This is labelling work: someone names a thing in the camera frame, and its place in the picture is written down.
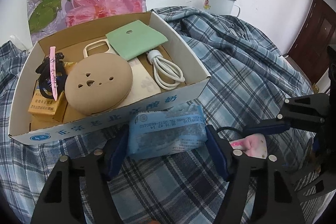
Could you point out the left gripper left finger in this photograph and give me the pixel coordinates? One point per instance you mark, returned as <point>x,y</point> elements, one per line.
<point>73,180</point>

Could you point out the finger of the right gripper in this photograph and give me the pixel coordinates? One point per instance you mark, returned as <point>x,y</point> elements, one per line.
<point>266,128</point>

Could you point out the white plush keychain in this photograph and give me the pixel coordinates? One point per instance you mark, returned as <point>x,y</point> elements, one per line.
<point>253,146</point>

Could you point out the blue plastic packet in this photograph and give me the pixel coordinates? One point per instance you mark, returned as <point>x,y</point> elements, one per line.
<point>160,133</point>

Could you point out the yellow cigarette pack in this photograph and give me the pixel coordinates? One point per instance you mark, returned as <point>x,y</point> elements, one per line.
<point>43,106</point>

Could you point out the round tan pouch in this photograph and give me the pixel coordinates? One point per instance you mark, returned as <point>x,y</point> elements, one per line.
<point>98,83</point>

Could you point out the pink handled scissors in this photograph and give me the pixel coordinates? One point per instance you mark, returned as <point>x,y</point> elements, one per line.
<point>52,75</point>

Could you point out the green leather pouch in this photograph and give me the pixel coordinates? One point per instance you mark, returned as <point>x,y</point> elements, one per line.
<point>134,39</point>

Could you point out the black white striped cloth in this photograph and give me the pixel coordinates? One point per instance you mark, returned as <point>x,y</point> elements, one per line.
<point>301,178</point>

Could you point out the blue plaid shirt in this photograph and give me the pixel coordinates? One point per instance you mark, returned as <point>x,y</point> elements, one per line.
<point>249,81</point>

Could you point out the brown wooden door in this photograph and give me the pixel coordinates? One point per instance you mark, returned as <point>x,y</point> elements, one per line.
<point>309,50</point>

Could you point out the open cardboard box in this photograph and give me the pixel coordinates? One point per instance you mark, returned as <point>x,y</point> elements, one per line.
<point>29,130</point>

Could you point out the white enamel mug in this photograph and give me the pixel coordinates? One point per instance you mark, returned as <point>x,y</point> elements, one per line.
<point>220,7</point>

